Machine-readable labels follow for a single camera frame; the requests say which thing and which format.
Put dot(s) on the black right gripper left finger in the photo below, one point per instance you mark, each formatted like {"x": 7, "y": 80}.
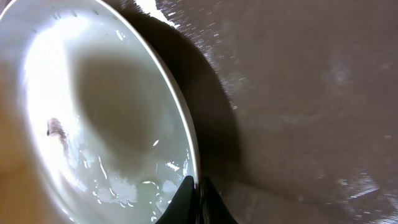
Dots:
{"x": 182, "y": 209}

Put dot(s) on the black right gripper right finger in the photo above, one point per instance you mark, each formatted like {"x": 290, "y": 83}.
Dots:
{"x": 212, "y": 208}

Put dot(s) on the white plate top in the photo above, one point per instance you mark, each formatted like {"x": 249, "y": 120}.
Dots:
{"x": 92, "y": 119}

